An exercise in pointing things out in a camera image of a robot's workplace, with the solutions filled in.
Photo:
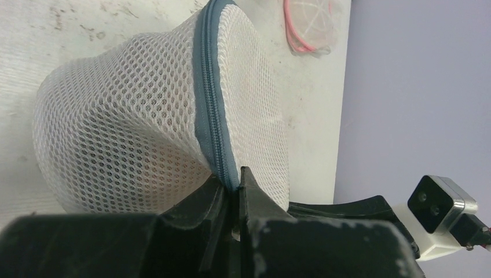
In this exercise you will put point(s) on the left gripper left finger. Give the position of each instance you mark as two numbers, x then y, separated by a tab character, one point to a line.
178	243

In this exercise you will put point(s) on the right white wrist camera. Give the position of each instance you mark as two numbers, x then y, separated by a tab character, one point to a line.
432	210

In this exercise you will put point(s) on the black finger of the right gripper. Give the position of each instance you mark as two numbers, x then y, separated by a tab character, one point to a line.
372	208

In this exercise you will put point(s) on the blue-trimmed mesh laundry bag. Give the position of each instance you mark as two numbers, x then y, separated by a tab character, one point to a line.
141	126

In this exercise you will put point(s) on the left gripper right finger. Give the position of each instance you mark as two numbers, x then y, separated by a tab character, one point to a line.
276	244

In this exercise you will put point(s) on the pink-trimmed mesh laundry bag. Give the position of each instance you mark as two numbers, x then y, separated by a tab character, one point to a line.
312	26

